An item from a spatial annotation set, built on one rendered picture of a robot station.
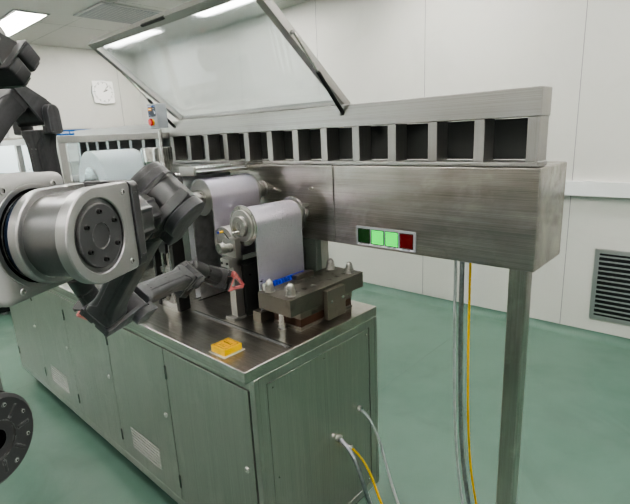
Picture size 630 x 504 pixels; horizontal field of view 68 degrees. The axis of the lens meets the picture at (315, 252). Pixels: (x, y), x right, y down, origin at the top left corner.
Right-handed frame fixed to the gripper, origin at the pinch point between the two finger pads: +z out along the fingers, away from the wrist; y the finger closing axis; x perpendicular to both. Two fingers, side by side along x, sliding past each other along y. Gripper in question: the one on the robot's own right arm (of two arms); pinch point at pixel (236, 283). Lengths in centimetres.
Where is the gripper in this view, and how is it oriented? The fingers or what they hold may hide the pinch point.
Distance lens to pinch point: 165.4
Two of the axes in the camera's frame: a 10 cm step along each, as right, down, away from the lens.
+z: 6.0, 3.0, 7.4
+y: 7.4, 1.3, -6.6
